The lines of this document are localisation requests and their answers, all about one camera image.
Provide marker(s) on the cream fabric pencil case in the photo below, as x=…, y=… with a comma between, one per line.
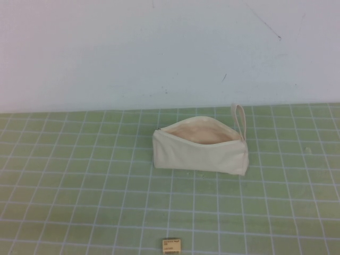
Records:
x=199, y=156

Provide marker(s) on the green grid cutting mat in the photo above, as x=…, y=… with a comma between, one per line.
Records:
x=79, y=186

